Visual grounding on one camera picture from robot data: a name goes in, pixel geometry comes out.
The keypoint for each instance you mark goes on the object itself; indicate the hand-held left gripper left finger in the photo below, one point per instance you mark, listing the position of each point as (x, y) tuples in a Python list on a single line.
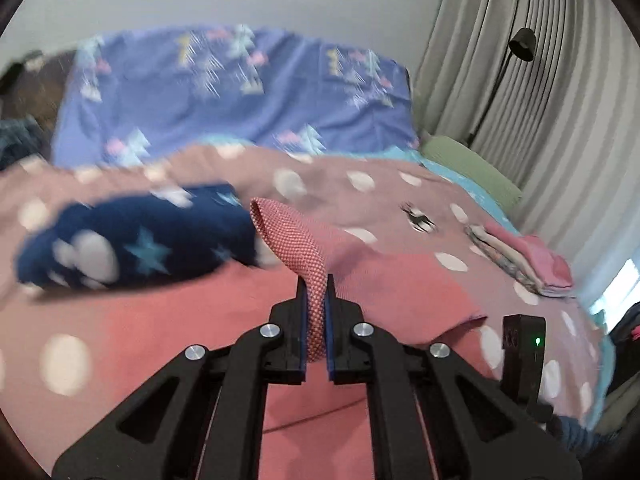
[(301, 332)]

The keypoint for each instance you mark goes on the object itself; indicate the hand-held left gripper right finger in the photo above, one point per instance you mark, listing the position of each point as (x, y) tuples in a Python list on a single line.
[(330, 332)]

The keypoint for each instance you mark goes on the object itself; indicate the salmon pink checked garment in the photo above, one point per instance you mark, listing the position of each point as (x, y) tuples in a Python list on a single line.
[(390, 290)]

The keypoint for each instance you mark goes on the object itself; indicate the pink folded garment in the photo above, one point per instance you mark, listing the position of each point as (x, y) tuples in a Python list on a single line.
[(547, 260)]

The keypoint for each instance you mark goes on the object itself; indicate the dark clothing pile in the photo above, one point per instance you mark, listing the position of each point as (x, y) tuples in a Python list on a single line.
[(625, 350)]

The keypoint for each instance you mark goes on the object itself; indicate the patterned folded garment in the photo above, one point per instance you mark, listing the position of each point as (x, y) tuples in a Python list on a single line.
[(500, 252)]

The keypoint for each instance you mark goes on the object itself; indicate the navy star-print cloth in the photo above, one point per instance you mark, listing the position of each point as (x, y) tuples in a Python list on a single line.
[(200, 230)]

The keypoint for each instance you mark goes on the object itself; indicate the pink polka dot blanket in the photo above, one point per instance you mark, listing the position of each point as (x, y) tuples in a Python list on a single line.
[(380, 195)]

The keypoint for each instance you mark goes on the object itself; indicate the green pillow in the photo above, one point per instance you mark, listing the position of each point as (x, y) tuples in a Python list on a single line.
[(467, 167)]

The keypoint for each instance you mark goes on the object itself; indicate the grey pleated curtain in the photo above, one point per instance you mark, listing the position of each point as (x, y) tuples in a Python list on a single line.
[(575, 110)]

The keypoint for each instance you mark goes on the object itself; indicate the purple star-patterned pillow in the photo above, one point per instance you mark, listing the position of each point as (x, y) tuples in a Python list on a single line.
[(165, 105)]

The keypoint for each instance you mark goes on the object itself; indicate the black floor lamp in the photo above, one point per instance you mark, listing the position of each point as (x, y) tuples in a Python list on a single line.
[(522, 45)]

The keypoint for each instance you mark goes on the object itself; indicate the dark blue cloth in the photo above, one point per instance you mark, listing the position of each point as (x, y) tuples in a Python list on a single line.
[(15, 140)]

